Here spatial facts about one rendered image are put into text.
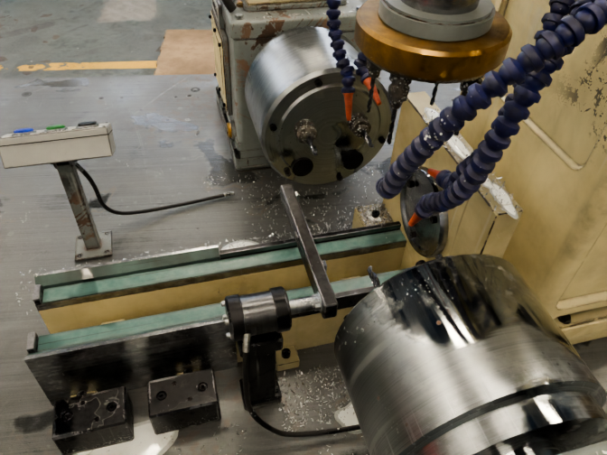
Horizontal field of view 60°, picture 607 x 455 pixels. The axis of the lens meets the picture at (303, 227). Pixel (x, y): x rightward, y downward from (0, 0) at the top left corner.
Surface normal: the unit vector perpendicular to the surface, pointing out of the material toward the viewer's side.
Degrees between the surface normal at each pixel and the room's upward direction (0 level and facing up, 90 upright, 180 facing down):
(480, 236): 90
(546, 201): 90
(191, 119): 0
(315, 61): 10
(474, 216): 90
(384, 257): 90
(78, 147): 63
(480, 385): 21
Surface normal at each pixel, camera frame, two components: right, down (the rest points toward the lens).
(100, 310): 0.26, 0.69
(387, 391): -0.80, -0.25
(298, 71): -0.36, -0.58
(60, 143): 0.25, 0.29
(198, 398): 0.04, -0.71
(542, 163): -0.97, 0.15
